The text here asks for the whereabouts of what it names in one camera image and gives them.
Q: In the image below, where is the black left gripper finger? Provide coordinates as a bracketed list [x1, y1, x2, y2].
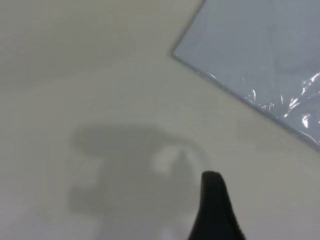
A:
[187, 171, 247, 240]

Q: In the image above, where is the clear zipper bag green strip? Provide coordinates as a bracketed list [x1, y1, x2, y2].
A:
[172, 0, 320, 146]

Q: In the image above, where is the white paper stack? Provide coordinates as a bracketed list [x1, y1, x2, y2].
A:
[173, 0, 320, 145]

